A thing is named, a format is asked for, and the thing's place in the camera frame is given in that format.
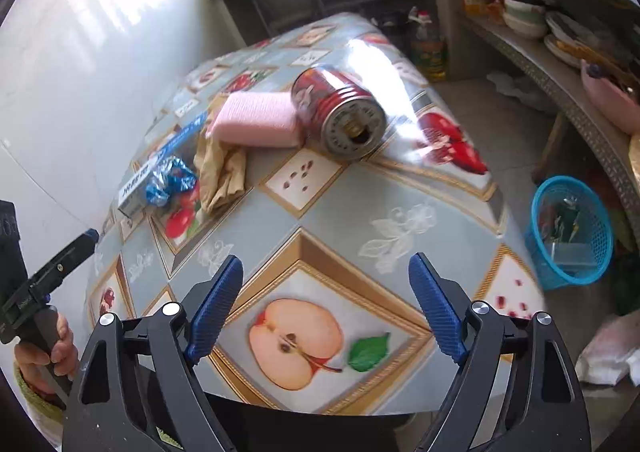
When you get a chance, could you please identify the small white blue box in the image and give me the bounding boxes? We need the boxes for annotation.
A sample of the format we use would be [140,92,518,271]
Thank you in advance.
[116,112,207,218]

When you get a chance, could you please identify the red drink can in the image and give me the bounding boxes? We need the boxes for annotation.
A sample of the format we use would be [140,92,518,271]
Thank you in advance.
[291,65,387,160]

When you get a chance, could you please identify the fruit pattern tablecloth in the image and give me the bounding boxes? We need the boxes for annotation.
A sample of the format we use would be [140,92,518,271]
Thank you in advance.
[84,13,544,415]

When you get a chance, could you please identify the perforated metal shelf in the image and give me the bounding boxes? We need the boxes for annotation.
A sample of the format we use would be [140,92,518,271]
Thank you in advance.
[459,14,639,209]

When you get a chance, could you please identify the bag of yellow grain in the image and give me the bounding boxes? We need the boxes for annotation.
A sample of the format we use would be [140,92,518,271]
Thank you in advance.
[628,132,640,184]

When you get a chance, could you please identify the white sack on floor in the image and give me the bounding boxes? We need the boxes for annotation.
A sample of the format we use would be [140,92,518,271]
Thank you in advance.
[575,310,640,387]

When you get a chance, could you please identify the pink sponge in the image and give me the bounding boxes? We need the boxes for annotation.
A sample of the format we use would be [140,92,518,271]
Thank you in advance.
[205,91,303,149]

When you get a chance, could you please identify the stack of plates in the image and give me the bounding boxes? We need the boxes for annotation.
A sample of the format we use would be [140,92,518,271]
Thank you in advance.
[544,11,598,68]

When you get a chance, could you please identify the white rag on floor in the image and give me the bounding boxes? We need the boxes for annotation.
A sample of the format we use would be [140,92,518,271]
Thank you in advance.
[486,71,552,110]

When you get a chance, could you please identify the blue wrapper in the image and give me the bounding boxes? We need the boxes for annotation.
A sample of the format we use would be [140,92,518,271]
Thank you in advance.
[144,155,198,207]

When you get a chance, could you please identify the person's left hand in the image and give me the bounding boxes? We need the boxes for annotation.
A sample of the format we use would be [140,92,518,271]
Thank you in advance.
[14,313,78,397]

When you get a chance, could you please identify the clear zip bag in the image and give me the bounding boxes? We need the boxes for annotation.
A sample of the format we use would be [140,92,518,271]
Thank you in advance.
[546,242,597,269]

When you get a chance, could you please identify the blue plastic trash basket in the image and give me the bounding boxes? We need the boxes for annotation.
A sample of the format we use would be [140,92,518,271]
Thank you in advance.
[525,176,614,290]

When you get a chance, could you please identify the stack of white bowls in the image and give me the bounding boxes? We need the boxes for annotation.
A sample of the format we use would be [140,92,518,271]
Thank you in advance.
[502,0,548,40]

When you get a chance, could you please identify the cooking oil bottle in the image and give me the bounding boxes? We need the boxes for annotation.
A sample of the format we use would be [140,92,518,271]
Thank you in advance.
[408,7,447,82]

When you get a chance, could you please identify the pink plastic basin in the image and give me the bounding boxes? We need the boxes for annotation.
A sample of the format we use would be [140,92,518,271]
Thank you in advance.
[580,60,640,136]

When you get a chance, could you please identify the green plastic bottle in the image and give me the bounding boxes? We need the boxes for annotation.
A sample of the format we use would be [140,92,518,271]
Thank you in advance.
[550,196,580,243]

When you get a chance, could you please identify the brown paper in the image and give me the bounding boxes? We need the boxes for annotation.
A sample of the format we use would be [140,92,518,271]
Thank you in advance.
[193,134,246,215]

